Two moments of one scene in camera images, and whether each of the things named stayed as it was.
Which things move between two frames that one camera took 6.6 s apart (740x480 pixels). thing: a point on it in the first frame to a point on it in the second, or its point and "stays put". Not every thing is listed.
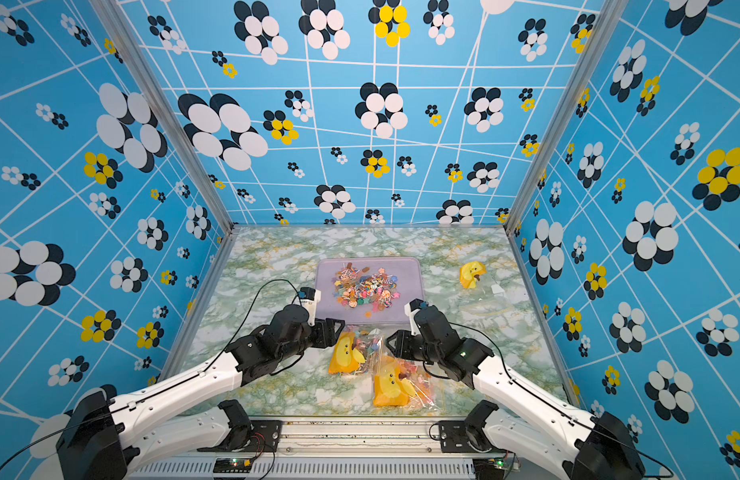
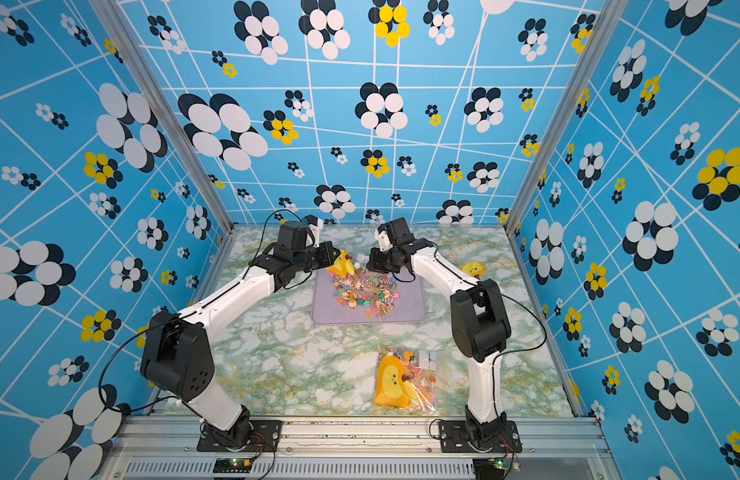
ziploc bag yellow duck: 355,351 to 344,267
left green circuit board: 233,465 stays put
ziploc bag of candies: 403,384 stays put
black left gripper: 324,325 to 328,259
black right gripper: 402,341 to 376,265
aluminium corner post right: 607,15 stays put
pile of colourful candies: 356,287 stays put
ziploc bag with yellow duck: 470,273 stays put
